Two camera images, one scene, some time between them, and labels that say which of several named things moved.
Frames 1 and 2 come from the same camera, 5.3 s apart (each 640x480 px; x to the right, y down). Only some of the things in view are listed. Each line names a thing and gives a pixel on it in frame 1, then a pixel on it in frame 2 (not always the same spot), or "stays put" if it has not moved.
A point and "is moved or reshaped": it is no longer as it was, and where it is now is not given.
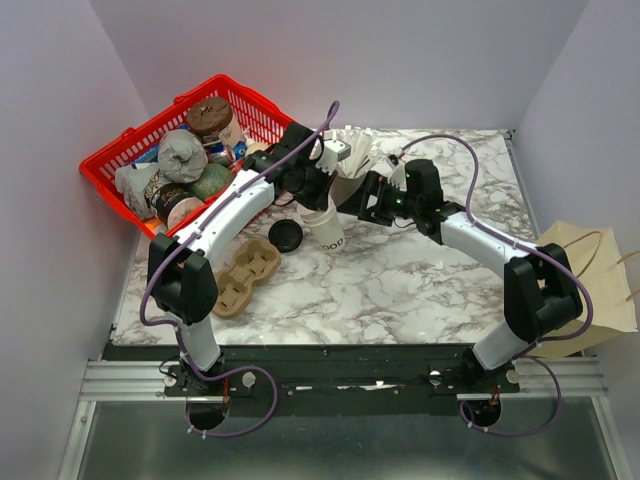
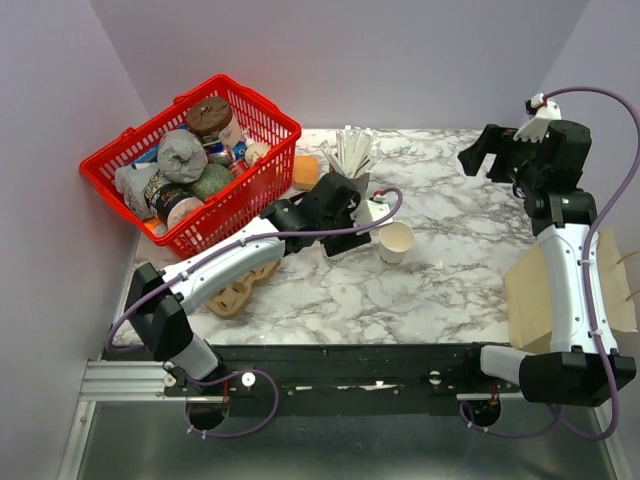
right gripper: (376, 185) -> (495, 139)
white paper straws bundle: (363, 143) stays put
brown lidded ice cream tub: (208, 115) stays put
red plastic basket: (258, 121) stays put
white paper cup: (324, 224) is moved or reshaped
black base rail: (339, 379) stays put
